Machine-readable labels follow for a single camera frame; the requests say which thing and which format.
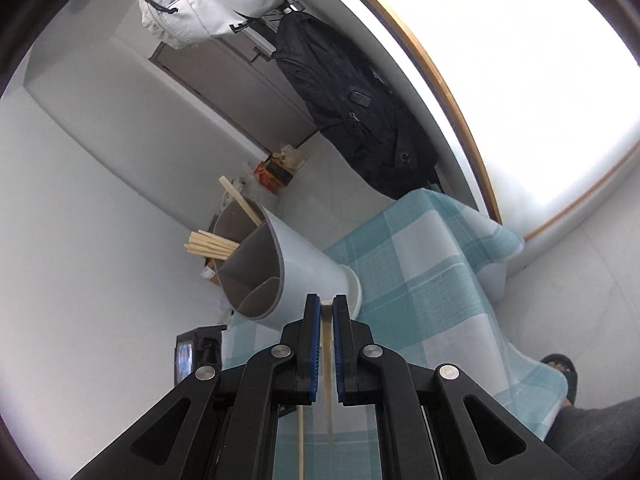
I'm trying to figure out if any beige plastic bag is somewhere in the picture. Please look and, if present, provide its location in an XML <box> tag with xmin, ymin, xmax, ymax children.
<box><xmin>280</xmin><ymin>145</ymin><xmax>307</xmax><ymax>169</ymax></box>

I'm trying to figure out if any bundle of wooden chopsticks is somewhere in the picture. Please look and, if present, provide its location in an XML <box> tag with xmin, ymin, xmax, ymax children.
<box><xmin>184</xmin><ymin>230</ymin><xmax>242</xmax><ymax>261</ymax></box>

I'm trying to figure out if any white utensil holder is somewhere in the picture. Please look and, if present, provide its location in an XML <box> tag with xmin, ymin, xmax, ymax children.
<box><xmin>212</xmin><ymin>201</ymin><xmax>362</xmax><ymax>333</ymax></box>

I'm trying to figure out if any grey door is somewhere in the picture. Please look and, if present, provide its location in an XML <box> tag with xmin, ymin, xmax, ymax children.
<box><xmin>149</xmin><ymin>35</ymin><xmax>321</xmax><ymax>158</ymax></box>

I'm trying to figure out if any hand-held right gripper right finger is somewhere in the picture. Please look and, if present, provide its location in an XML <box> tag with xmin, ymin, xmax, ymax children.
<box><xmin>331</xmin><ymin>295</ymin><xmax>546</xmax><ymax>480</ymax></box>

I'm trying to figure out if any black and yellow paper bag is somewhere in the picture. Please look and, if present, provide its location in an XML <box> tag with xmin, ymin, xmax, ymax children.
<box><xmin>267</xmin><ymin>157</ymin><xmax>296</xmax><ymax>188</ymax></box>

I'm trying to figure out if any teal checked tablecloth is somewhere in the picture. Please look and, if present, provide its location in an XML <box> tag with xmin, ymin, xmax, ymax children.
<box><xmin>220</xmin><ymin>187</ymin><xmax>568</xmax><ymax>480</ymax></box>

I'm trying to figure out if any person's grey trouser leg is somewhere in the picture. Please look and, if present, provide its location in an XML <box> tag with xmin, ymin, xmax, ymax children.
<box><xmin>542</xmin><ymin>399</ymin><xmax>640</xmax><ymax>480</ymax></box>

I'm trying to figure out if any white drawstring bag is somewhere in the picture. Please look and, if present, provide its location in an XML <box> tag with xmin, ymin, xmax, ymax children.
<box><xmin>137</xmin><ymin>0</ymin><xmax>286</xmax><ymax>51</ymax></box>

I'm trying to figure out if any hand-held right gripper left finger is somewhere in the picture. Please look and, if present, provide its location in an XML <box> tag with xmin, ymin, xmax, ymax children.
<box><xmin>70</xmin><ymin>294</ymin><xmax>324</xmax><ymax>480</ymax></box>

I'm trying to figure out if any bright window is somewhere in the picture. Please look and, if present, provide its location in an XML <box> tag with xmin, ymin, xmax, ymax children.
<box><xmin>320</xmin><ymin>0</ymin><xmax>640</xmax><ymax>243</ymax></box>

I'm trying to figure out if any black backpack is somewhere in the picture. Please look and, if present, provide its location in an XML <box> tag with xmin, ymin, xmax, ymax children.
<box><xmin>272</xmin><ymin>10</ymin><xmax>441</xmax><ymax>200</ymax></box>

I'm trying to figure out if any brown cardboard box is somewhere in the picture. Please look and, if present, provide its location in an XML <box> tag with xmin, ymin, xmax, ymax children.
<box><xmin>200</xmin><ymin>257</ymin><xmax>223</xmax><ymax>286</ymax></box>

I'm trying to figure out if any black slipper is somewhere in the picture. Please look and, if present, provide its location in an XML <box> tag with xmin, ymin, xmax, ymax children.
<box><xmin>540</xmin><ymin>354</ymin><xmax>579</xmax><ymax>408</ymax></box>

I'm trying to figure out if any light wooden chopstick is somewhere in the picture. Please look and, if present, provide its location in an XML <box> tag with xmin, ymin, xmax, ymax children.
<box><xmin>322</xmin><ymin>300</ymin><xmax>337</xmax><ymax>433</ymax></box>
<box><xmin>218</xmin><ymin>175</ymin><xmax>264</xmax><ymax>227</ymax></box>
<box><xmin>296</xmin><ymin>407</ymin><xmax>307</xmax><ymax>480</ymax></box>

